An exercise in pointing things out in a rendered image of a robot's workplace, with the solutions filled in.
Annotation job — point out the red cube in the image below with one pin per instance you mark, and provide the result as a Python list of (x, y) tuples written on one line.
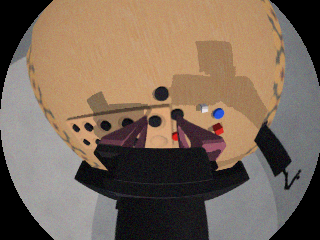
[(218, 129)]

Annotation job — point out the blue disc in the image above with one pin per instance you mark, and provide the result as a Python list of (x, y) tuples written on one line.
[(218, 113)]

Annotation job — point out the red disc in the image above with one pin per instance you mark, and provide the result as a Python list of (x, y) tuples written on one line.
[(174, 136)]

